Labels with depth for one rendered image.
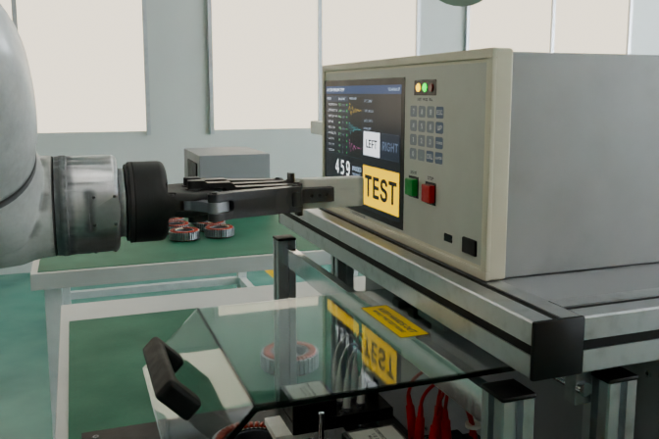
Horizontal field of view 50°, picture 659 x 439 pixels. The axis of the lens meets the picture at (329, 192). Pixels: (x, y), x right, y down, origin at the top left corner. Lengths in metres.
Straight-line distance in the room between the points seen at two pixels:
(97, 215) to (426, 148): 0.33
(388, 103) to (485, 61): 0.20
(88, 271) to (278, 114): 3.50
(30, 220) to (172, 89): 4.80
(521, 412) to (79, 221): 0.39
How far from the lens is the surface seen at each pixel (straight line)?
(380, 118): 0.83
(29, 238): 0.64
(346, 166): 0.93
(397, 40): 5.94
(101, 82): 5.35
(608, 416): 0.64
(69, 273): 2.27
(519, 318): 0.56
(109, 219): 0.64
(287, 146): 5.60
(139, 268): 2.27
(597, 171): 0.70
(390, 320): 0.69
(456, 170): 0.68
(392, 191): 0.80
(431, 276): 0.67
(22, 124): 0.53
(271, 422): 1.02
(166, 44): 5.41
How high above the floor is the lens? 1.28
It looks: 8 degrees down
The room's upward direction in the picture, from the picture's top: straight up
